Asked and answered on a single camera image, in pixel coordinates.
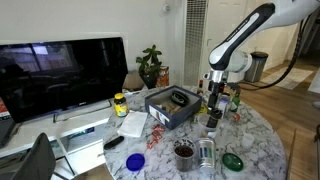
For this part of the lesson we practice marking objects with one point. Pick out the blue plastic lid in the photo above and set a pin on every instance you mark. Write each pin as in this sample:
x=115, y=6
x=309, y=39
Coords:
x=135, y=162

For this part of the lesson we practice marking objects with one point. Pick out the navy cardboard box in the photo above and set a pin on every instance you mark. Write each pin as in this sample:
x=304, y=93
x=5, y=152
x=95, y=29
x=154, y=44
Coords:
x=176, y=118

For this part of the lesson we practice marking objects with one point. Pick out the brown paper bag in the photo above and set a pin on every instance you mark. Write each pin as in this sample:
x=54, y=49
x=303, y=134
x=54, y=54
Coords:
x=133, y=82

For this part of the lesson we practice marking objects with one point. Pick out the green potted plant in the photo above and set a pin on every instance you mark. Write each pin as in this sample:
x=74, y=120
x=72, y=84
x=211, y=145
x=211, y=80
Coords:
x=150, y=65

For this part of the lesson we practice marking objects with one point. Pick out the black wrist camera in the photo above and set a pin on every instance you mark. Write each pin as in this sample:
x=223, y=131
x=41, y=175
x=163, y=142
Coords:
x=234, y=87

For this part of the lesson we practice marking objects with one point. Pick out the white bottle blue cap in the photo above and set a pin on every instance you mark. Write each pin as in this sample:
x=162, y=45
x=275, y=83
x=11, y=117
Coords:
x=224, y=106

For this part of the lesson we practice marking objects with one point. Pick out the stainless steel trash can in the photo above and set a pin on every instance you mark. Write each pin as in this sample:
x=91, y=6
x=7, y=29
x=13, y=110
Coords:
x=260, y=66

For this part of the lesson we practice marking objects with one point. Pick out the vitamin bottle yellow lid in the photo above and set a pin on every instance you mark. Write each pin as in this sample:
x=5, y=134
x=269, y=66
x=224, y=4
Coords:
x=120, y=106

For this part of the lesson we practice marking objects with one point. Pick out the white wall thermostat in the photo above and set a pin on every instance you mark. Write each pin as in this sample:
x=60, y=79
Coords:
x=166, y=8

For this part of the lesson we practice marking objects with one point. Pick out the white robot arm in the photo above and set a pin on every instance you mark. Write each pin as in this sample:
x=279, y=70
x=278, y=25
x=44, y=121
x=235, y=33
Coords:
x=293, y=13

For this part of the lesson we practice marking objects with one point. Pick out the dark laptop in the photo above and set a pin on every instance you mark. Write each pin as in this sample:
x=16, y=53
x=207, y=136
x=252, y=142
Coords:
x=6, y=131

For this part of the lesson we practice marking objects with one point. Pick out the small jar red cap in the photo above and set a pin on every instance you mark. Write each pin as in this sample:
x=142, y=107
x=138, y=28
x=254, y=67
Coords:
x=235, y=117

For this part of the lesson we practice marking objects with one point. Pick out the red candy wrappers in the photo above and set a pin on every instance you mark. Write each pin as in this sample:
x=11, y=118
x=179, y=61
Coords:
x=156, y=135

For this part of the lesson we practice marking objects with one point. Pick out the wooden blocks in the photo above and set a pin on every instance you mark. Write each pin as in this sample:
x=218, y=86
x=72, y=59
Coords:
x=170, y=108

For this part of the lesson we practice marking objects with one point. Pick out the green glass bottle red cap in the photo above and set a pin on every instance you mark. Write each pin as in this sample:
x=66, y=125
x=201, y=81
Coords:
x=235, y=103

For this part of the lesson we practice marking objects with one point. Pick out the white TV stand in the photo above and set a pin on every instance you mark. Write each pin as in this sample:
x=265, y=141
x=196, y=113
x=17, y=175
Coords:
x=83, y=121

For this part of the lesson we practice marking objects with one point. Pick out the green plastic lid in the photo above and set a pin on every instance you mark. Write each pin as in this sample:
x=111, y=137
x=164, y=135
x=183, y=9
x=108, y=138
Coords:
x=232, y=162

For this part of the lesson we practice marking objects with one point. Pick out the black glasses case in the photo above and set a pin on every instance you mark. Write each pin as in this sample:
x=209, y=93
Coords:
x=179, y=98

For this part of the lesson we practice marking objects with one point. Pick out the small clear measuring cup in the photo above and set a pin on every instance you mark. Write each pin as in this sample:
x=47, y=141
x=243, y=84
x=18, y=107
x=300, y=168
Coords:
x=247, y=141

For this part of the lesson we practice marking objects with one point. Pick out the floor rug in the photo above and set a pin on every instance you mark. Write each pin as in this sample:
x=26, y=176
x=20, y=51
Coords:
x=290, y=80

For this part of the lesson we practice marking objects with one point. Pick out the white paper sheet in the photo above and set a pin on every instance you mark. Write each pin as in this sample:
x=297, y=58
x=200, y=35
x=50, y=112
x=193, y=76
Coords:
x=133, y=124

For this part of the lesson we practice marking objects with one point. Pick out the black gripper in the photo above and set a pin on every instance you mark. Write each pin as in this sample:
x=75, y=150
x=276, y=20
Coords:
x=217, y=95

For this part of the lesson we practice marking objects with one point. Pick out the orange cardboard carton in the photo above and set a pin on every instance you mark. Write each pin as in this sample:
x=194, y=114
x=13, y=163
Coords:
x=163, y=76

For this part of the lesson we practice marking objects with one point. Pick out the metal cup striped label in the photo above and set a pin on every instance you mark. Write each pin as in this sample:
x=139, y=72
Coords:
x=206, y=155

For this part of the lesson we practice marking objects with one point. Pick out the black flat television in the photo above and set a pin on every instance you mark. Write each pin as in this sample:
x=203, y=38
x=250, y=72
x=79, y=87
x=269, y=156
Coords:
x=60, y=76

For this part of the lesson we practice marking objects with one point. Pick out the clear cup of coffee beans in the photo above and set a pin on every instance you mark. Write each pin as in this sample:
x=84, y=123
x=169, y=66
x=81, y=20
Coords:
x=184, y=156

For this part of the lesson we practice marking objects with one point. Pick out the white vent grille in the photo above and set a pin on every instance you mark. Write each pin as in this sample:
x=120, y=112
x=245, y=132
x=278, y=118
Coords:
x=195, y=40

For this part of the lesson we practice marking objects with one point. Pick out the white door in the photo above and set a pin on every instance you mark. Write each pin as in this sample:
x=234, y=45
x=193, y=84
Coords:
x=216, y=20

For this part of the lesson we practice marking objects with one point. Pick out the black remote control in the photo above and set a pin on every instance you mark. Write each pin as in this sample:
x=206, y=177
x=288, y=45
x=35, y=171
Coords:
x=113, y=142

